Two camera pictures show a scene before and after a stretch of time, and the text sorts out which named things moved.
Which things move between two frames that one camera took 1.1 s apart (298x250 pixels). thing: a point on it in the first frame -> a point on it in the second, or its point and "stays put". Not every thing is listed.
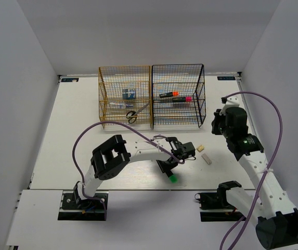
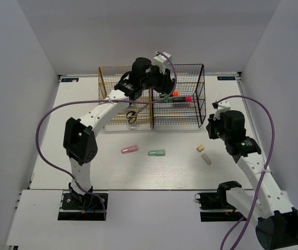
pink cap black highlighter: [182, 99] stays put
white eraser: [206, 159] stays put
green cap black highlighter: [174, 178] -> [167, 99]
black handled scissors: [131, 115] stays put
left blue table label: [69, 79] stays put
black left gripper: [165, 169] -> [167, 85]
